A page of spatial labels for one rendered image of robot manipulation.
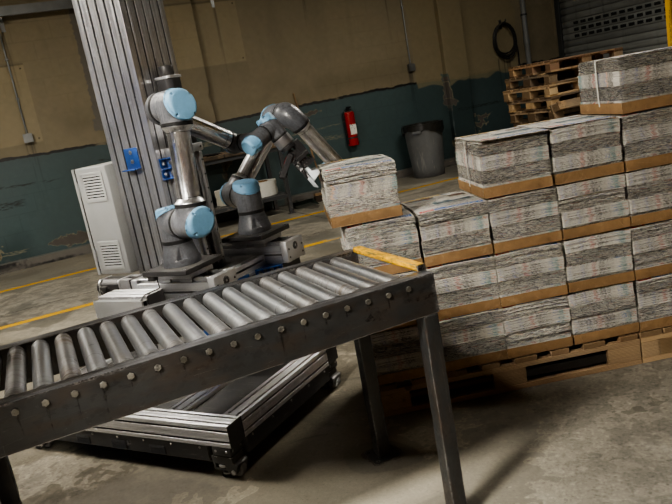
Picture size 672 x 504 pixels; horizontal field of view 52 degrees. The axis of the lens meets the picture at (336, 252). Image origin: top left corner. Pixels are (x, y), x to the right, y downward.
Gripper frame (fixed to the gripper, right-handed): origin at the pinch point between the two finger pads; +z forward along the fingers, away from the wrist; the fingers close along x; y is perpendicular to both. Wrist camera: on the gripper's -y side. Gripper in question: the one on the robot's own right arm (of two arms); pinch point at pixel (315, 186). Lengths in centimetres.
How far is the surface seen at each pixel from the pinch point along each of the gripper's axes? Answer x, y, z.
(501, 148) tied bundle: -18, 66, 35
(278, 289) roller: -79, -27, 7
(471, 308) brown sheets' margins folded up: -19, 16, 78
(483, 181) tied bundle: -18, 52, 40
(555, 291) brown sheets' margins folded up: -19, 47, 96
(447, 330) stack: -19, 3, 79
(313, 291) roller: -89, -18, 12
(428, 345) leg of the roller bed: -98, -3, 45
